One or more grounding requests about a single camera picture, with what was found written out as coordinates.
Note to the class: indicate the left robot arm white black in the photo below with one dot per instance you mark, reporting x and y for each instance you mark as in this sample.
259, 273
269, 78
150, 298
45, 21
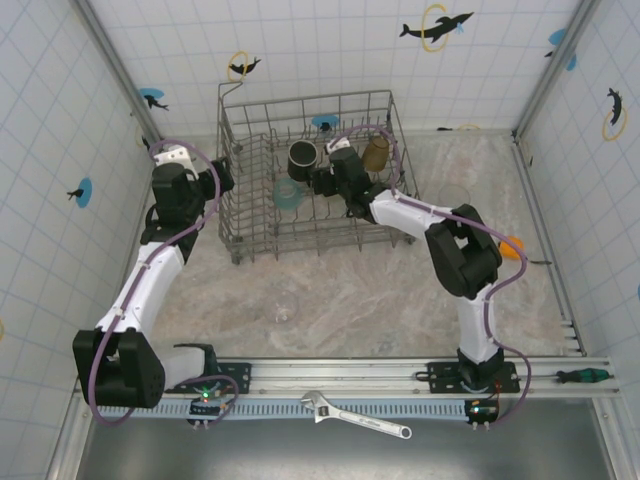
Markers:
150, 285

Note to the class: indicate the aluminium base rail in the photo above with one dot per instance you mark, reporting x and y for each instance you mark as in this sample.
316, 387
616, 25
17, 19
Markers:
566, 300

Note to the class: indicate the amber textured plastic cup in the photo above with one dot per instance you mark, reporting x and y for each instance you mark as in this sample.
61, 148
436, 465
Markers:
375, 155

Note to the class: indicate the aluminium front rail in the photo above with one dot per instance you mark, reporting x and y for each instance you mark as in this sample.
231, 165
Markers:
350, 372

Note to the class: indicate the blue oval fish wall decal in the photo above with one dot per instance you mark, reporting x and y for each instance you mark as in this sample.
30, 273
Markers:
557, 36
325, 120

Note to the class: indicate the small black tool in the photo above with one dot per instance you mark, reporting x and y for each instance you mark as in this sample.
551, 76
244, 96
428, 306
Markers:
542, 261

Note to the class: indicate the aluminium corner post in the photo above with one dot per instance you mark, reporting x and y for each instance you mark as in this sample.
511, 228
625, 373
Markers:
118, 65
552, 75

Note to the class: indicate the teal textured plastic cup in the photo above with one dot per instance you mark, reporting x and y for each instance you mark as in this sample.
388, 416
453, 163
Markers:
287, 202

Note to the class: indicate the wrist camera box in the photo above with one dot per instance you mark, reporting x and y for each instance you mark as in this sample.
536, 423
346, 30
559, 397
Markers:
172, 156
337, 146

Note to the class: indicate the black mug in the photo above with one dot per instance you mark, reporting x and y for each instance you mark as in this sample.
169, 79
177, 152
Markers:
302, 155

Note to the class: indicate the silver adjustable wrench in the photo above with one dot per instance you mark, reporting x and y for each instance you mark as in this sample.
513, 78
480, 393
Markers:
350, 417

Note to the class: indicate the yellow-orange plastic cup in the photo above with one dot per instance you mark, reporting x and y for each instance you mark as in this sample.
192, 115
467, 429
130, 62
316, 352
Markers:
511, 247

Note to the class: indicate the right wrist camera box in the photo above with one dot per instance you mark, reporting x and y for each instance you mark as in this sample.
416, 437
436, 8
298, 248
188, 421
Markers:
337, 146

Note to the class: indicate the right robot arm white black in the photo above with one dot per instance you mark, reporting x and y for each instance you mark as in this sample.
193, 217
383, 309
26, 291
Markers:
400, 212

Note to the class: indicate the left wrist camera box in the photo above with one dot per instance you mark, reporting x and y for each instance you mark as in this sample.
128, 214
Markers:
172, 156

